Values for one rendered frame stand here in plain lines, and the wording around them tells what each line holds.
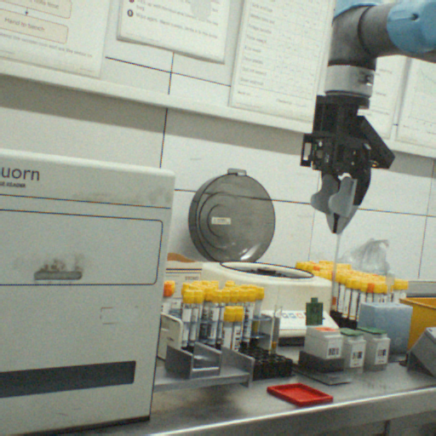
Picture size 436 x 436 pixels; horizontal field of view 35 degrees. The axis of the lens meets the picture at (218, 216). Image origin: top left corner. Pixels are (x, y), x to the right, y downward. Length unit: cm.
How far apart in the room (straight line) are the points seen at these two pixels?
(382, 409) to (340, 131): 42
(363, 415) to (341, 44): 55
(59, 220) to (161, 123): 86
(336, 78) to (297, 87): 75
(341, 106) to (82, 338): 54
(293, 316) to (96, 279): 66
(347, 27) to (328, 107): 12
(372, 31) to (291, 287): 55
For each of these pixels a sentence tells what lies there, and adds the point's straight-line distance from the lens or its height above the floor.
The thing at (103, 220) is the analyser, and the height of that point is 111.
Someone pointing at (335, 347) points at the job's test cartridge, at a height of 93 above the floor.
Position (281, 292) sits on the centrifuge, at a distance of 137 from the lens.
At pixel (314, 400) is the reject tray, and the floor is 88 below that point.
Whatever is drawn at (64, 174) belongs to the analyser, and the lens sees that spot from 75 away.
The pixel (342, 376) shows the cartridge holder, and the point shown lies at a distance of 114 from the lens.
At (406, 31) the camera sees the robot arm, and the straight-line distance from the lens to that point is 102.
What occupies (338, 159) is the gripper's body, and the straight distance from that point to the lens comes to 107.
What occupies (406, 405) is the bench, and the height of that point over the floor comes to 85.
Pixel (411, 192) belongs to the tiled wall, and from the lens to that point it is 225.
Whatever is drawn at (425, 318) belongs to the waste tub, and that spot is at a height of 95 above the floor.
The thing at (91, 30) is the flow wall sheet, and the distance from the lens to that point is 149.
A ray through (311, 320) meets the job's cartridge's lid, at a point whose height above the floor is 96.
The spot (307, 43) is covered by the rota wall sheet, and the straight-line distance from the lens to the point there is 186.
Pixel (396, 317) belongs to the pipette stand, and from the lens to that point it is 136.
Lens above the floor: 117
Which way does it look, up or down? 3 degrees down
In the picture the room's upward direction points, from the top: 7 degrees clockwise
